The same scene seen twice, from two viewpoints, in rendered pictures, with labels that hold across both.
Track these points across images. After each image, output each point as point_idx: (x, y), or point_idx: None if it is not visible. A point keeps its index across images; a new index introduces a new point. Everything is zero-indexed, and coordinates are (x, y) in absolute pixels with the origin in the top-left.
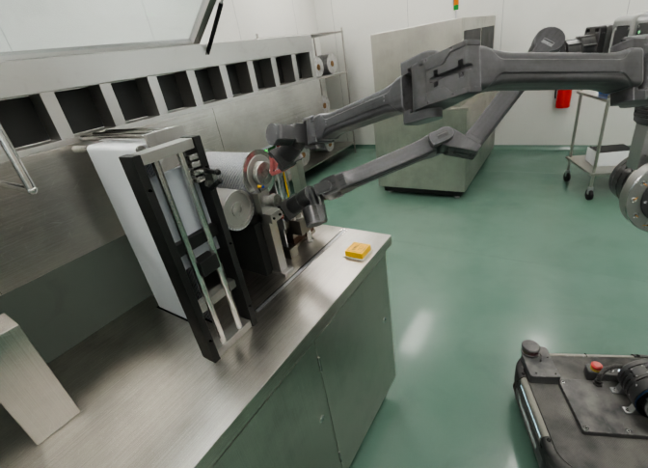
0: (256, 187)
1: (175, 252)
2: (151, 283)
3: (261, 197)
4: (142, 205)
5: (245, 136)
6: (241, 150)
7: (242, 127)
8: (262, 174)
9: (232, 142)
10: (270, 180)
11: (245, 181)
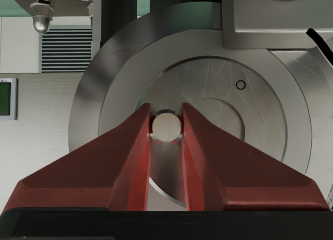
0: (269, 66)
1: None
2: None
3: None
4: None
5: (3, 166)
6: (28, 137)
7: (5, 190)
8: (231, 133)
9: (49, 163)
10: (172, 66)
11: (331, 124)
